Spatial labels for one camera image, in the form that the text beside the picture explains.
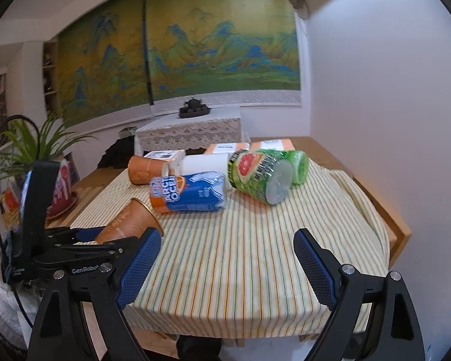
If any orange box left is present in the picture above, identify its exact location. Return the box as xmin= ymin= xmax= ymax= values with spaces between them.
xmin=204 ymin=143 xmax=250 ymax=154

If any orange box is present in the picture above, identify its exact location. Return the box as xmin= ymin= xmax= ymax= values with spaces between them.
xmin=204 ymin=143 xmax=250 ymax=154
xmin=250 ymin=139 xmax=295 ymax=151

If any wooden wall shelf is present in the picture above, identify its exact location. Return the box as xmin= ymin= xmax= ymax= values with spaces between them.
xmin=42 ymin=42 xmax=60 ymax=115

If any black phone on gripper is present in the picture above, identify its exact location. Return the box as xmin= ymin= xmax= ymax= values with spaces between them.
xmin=18 ymin=161 xmax=60 ymax=265

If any green plastic bottle behind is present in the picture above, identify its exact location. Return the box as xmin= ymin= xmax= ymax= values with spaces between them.
xmin=261 ymin=149 xmax=309 ymax=185

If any blue orange Arctic Ocean can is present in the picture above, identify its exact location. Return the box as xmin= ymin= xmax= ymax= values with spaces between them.
xmin=150 ymin=171 xmax=226 ymax=214

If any black bag on chair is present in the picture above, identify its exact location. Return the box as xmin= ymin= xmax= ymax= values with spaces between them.
xmin=97 ymin=136 xmax=134 ymax=170

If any white gloved hand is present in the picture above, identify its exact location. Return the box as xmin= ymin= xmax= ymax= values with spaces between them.
xmin=0 ymin=280 xmax=41 ymax=350

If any dark teapot tray set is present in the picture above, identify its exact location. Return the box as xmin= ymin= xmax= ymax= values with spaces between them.
xmin=178 ymin=98 xmax=211 ymax=119

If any landscape painting wall mural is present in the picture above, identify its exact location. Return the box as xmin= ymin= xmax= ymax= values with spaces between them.
xmin=57 ymin=0 xmax=301 ymax=125

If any brown paper cup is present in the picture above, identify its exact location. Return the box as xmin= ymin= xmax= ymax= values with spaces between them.
xmin=128 ymin=155 xmax=168 ymax=185
xmin=95 ymin=197 xmax=164 ymax=245

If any green grapefruit drink bottle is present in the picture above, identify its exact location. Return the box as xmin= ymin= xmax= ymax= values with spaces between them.
xmin=227 ymin=149 xmax=293 ymax=205

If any striped yellow tablecloth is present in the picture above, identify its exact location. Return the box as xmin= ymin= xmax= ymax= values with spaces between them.
xmin=69 ymin=150 xmax=391 ymax=341

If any green potted plant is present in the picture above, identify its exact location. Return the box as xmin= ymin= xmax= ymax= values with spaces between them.
xmin=0 ymin=113 xmax=94 ymax=181

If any orange box right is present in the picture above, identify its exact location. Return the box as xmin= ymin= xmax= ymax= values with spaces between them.
xmin=250 ymin=139 xmax=295 ymax=151

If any white small carton box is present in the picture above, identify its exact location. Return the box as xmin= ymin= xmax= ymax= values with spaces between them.
xmin=145 ymin=149 xmax=186 ymax=175

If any lace-covered side table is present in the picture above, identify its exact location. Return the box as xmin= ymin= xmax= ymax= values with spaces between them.
xmin=134 ymin=105 xmax=250 ymax=156

